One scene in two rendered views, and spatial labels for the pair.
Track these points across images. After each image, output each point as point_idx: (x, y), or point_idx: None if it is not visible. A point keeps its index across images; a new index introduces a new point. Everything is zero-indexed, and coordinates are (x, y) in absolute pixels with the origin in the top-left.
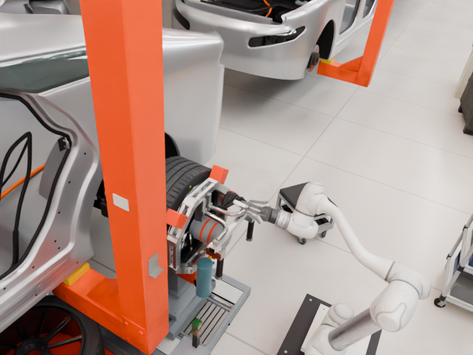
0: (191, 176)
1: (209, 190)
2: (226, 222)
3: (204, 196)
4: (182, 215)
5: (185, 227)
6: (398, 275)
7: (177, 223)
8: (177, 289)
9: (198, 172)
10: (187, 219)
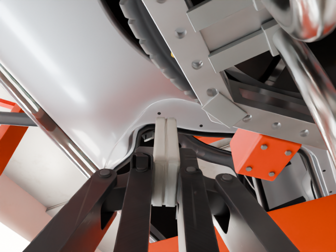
0: (140, 44)
1: (170, 35)
2: (328, 127)
3: (196, 58)
4: (242, 164)
5: (304, 128)
6: None
7: (265, 175)
8: None
9: (121, 5)
10: (271, 133)
